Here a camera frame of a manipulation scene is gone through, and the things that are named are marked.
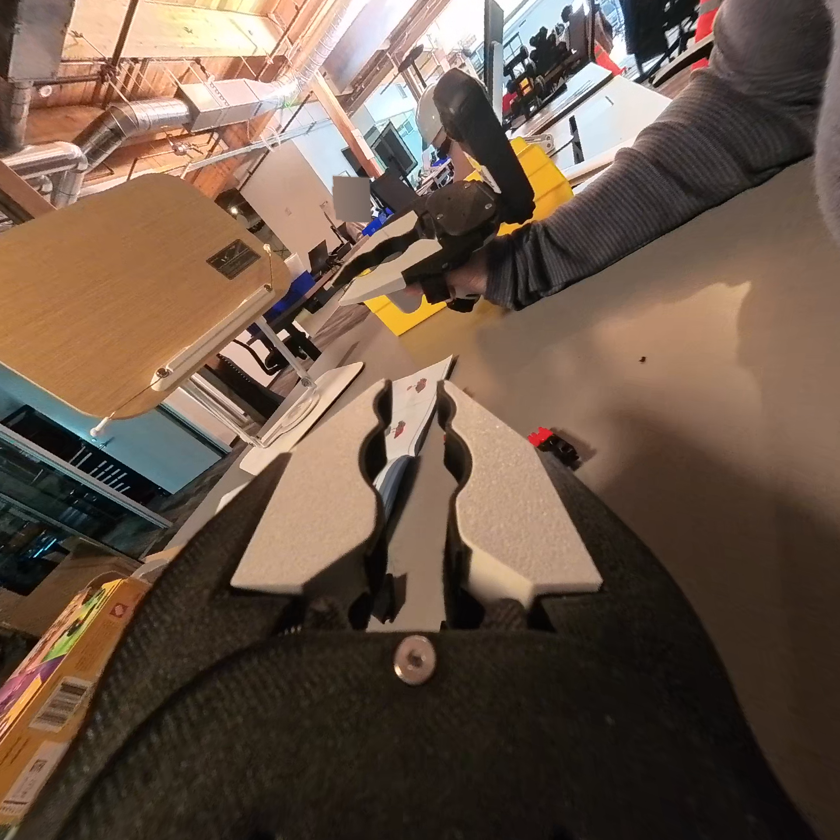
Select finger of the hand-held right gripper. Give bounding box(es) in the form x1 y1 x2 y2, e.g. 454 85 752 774
336 238 448 314
330 210 429 291

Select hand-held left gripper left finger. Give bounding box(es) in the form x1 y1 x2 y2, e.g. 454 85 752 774
230 377 395 597

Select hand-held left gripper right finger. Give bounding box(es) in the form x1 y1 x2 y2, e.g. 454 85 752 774
435 379 603 603

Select long black yellow red lego strip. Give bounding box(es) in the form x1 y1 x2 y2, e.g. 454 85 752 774
528 427 582 468

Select cardboard lego box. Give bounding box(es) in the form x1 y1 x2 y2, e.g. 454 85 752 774
0 571 152 824

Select person's right hand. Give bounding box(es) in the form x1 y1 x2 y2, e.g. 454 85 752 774
446 252 492 304

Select black monitor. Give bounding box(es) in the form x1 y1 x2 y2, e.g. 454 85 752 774
341 121 421 193

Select yellow plastic bin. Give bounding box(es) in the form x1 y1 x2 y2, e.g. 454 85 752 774
364 138 572 336

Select blue storage bins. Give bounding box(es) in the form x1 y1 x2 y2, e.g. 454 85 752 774
272 269 316 317

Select open instruction booklet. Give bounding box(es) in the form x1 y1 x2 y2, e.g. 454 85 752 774
377 354 458 522

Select white table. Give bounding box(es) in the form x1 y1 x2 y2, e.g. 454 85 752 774
538 71 677 188

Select black equipment rack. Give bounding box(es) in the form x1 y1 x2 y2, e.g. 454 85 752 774
502 13 595 122

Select person's grey sweater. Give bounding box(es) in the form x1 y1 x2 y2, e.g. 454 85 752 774
712 0 840 224

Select silver air duct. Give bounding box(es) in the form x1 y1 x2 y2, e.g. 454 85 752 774
0 79 329 207

